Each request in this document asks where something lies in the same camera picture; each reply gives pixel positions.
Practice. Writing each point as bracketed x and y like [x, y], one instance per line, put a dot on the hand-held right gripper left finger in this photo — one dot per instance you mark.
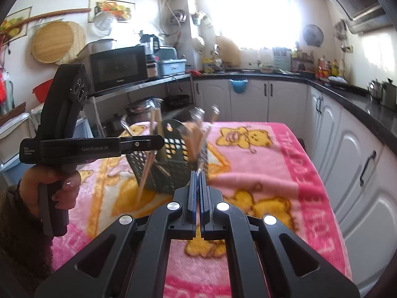
[194, 192]

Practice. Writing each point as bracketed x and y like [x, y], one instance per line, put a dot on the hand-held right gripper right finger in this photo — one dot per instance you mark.
[203, 192]

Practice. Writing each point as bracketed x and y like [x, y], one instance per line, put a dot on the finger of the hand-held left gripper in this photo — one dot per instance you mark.
[139, 144]

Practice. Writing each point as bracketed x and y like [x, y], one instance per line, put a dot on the chopstick pair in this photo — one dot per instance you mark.
[145, 170]
[201, 167]

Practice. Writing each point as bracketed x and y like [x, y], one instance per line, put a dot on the grey perforated utensil holder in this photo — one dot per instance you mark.
[164, 177]

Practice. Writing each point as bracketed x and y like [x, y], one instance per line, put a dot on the person's left forearm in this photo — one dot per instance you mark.
[18, 248]

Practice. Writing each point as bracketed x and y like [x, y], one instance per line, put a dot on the person's left hand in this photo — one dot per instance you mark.
[69, 189]

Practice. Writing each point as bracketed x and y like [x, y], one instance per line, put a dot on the small steel pot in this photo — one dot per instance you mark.
[115, 124]

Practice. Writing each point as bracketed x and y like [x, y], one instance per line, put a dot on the steel steamer pot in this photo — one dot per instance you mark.
[139, 110]

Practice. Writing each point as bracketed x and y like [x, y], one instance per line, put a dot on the red plastic basin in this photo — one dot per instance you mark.
[43, 91]

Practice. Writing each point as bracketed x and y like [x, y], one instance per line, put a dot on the pink printed blanket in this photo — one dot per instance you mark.
[263, 177]

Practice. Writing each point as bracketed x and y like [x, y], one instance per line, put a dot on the metal shelf rack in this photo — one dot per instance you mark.
[155, 82]

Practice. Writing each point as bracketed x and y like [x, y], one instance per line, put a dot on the dark jar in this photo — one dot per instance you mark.
[152, 66]

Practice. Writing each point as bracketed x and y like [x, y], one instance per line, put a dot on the black microwave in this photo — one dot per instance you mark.
[119, 68]

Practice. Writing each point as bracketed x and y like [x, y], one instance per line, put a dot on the black electric kettle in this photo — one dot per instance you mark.
[150, 42]

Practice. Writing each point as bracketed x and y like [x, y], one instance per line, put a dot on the round bamboo board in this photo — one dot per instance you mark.
[81, 37]
[51, 42]

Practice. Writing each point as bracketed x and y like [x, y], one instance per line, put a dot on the blue hanging basket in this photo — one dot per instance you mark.
[238, 87]

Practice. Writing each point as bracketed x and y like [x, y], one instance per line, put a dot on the white round lid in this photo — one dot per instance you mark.
[104, 23]

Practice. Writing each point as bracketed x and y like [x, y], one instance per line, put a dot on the wooden cutting board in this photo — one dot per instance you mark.
[229, 51]

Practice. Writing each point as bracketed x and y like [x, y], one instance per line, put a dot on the wooden rolling pin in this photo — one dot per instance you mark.
[46, 15]

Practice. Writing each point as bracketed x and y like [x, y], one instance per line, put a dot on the white lower kitchen cabinets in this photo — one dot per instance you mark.
[347, 149]

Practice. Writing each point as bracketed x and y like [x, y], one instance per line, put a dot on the pale cutlery box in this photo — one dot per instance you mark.
[281, 59]

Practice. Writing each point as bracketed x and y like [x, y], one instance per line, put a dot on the dish rack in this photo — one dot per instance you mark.
[302, 62]

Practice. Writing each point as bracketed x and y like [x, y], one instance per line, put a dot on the black kitchen countertop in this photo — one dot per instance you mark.
[347, 94]

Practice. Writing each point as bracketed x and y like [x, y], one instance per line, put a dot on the cluster of sauce bottles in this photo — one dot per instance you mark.
[328, 68]

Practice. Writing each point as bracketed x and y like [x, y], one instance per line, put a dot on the bright kitchen window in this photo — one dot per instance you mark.
[254, 9]

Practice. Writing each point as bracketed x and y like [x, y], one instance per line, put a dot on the steel teapot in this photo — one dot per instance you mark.
[374, 90]

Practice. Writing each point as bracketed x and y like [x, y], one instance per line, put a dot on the black range hood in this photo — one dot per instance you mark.
[353, 0]

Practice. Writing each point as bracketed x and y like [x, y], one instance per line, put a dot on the leafy wall picture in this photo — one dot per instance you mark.
[14, 24]

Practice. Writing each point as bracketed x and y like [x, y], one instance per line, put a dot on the fruit wall picture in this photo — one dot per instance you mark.
[111, 9]

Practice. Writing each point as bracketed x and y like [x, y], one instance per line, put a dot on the small wall fan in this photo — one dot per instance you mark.
[313, 34]

